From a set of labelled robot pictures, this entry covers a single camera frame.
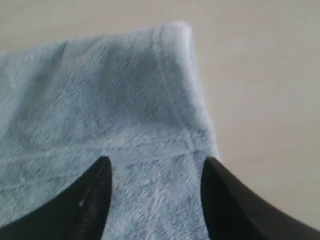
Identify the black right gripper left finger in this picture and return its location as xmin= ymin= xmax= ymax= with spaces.
xmin=0 ymin=156 xmax=112 ymax=240

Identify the light blue fluffy towel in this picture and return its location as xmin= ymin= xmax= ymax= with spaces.
xmin=0 ymin=22 xmax=217 ymax=240

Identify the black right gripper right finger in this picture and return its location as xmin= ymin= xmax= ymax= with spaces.
xmin=201 ymin=157 xmax=320 ymax=240

